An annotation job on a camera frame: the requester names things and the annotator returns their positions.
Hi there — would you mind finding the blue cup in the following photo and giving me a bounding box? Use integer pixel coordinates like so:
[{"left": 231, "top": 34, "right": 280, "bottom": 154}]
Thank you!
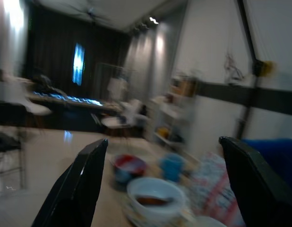
[{"left": 159, "top": 152, "right": 187, "bottom": 183}]

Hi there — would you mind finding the dark curtain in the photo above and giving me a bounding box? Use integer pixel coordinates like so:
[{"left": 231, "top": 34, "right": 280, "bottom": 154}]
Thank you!
[{"left": 25, "top": 4, "right": 132, "bottom": 100}]

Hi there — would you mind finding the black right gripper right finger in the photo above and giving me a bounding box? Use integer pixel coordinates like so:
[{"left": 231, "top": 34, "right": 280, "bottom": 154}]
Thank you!
[{"left": 218, "top": 136, "right": 292, "bottom": 227}]

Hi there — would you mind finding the black metal pole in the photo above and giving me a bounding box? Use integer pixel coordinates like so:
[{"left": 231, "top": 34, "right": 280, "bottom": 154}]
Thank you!
[{"left": 235, "top": 0, "right": 265, "bottom": 140}]

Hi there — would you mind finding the white bowl with brown sauce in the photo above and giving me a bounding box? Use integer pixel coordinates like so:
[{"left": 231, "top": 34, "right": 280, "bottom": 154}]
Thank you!
[{"left": 126, "top": 177, "right": 186, "bottom": 222}]

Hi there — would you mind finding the white shelf rack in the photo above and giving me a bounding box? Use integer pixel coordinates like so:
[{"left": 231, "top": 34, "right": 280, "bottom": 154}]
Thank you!
[{"left": 146, "top": 75, "right": 198, "bottom": 147}]

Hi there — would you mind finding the grey curtain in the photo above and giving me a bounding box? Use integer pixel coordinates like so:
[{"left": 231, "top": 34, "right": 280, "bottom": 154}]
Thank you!
[{"left": 124, "top": 21, "right": 170, "bottom": 102}]

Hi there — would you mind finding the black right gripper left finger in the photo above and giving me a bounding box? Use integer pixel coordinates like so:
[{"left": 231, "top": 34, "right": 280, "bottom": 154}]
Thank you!
[{"left": 31, "top": 139, "right": 109, "bottom": 227}]

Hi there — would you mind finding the red and blue bowl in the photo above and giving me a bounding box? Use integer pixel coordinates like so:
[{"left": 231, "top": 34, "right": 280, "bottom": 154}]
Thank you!
[{"left": 112, "top": 154, "right": 147, "bottom": 184}]

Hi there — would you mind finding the red white patterned cloth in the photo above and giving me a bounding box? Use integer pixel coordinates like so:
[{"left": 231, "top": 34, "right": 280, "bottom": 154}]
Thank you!
[{"left": 183, "top": 151, "right": 246, "bottom": 227}]

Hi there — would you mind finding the black chair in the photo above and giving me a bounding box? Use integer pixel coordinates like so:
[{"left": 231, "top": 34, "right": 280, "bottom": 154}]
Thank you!
[{"left": 0, "top": 100, "right": 27, "bottom": 190}]

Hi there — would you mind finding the white chair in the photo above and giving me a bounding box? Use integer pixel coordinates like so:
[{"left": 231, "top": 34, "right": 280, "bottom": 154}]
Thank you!
[
  {"left": 101, "top": 117, "right": 135, "bottom": 138},
  {"left": 25, "top": 96, "right": 52, "bottom": 116}
]

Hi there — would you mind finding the white shirt on rack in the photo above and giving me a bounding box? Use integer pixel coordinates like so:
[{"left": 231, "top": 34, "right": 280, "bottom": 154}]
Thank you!
[{"left": 107, "top": 78, "right": 128, "bottom": 100}]

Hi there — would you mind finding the long dark table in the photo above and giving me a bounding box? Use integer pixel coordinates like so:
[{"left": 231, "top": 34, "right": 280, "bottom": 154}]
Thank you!
[{"left": 25, "top": 91, "right": 123, "bottom": 133}]

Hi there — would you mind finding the ceiling fan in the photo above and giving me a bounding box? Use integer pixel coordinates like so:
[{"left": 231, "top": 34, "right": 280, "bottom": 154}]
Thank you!
[{"left": 75, "top": 7, "right": 111, "bottom": 23}]

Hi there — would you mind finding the yellow clamp on pole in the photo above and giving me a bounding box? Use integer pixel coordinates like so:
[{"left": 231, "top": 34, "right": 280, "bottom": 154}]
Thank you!
[{"left": 261, "top": 60, "right": 276, "bottom": 76}]

